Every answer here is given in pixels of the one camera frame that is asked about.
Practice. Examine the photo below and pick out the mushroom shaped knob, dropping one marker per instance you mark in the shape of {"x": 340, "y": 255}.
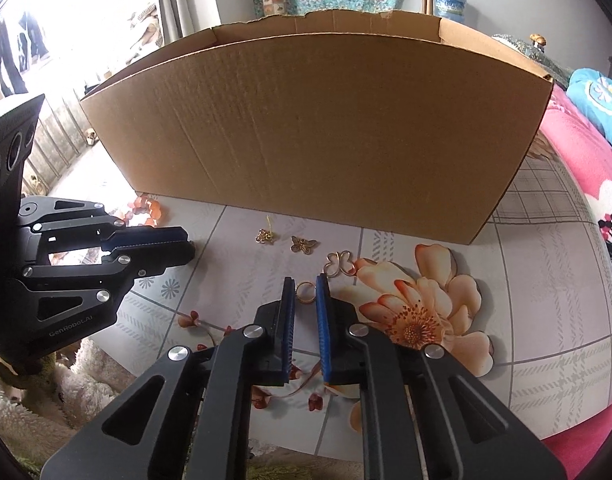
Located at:
{"x": 537, "y": 39}

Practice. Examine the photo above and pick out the pink floral blanket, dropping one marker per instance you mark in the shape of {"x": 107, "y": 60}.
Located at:
{"x": 576, "y": 170}

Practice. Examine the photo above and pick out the blue water jug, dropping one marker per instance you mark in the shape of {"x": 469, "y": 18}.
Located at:
{"x": 450, "y": 5}

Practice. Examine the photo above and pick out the gold flower hook earring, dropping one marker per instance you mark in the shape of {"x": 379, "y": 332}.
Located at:
{"x": 266, "y": 236}

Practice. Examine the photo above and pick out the brown cardboard box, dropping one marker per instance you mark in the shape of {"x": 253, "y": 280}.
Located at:
{"x": 311, "y": 135}

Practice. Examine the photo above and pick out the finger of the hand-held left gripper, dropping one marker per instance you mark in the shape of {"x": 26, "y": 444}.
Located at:
{"x": 146, "y": 236}
{"x": 161, "y": 260}

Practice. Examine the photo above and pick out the teal striped garment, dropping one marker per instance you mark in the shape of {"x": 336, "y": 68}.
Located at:
{"x": 598, "y": 100}

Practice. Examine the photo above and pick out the butterfly outline pendant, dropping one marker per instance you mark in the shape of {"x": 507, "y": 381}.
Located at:
{"x": 331, "y": 262}

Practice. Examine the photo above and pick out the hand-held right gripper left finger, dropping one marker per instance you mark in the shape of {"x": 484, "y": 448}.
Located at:
{"x": 287, "y": 332}

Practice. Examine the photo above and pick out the grey curtain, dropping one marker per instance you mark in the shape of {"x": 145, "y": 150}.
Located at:
{"x": 173, "y": 0}

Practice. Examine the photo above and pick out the gold butterfly charm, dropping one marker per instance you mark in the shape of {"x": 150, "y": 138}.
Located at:
{"x": 303, "y": 245}

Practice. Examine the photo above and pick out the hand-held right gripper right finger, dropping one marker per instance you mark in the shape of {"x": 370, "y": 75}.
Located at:
{"x": 326, "y": 332}

